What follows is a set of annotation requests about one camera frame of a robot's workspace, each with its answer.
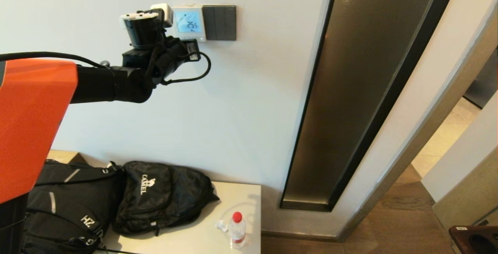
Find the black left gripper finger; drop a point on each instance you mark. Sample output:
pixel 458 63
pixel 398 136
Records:
pixel 190 50

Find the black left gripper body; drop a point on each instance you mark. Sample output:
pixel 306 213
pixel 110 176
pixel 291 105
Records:
pixel 166 56

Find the white wall thermostat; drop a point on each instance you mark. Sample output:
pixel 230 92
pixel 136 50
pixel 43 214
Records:
pixel 188 22

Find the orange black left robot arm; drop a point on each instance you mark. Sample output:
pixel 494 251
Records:
pixel 35 118

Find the black Camel logo backpack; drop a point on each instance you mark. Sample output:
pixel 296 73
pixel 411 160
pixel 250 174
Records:
pixel 163 195

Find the light wood desk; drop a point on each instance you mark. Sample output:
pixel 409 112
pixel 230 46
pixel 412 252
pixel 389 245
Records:
pixel 62 156

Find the white low cabinet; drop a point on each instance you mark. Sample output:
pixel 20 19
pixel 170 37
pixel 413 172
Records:
pixel 233 195

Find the large black grey-striped backpack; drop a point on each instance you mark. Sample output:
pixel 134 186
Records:
pixel 70 203

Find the crumpled white paper scrap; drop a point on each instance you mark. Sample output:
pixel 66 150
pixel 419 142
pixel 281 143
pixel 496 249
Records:
pixel 222 226

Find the clear red-capped water bottle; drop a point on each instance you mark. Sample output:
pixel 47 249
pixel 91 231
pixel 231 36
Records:
pixel 237 232

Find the light wood door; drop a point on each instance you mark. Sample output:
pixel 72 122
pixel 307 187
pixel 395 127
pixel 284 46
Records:
pixel 470 195

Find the dark grey wall switch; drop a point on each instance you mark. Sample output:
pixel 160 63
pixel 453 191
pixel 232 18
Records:
pixel 220 22

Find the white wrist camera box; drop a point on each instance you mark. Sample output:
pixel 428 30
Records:
pixel 165 13

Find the beige door frame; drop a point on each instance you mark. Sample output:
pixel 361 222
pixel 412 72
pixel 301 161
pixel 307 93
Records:
pixel 426 129

